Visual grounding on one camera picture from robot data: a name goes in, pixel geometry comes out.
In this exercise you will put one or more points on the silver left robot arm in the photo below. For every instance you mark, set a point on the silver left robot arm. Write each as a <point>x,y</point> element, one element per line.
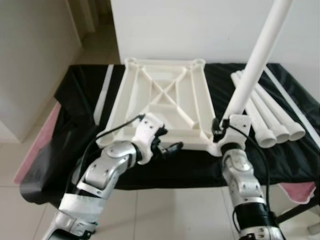
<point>105,170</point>

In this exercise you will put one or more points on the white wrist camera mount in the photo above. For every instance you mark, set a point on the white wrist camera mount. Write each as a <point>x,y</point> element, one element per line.
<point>147,132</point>
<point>239,125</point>

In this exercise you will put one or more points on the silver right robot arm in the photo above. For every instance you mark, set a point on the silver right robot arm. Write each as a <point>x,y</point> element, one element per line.
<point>240,180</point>

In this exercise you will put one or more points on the white plastic table leg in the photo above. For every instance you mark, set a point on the white plastic table leg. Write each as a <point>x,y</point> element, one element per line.
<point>287,117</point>
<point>260,125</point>
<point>274,120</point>
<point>260,50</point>

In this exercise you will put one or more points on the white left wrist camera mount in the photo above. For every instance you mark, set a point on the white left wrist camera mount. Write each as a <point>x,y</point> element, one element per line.
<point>147,132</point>

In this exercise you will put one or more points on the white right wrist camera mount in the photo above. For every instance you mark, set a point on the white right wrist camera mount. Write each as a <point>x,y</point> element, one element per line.
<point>239,125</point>

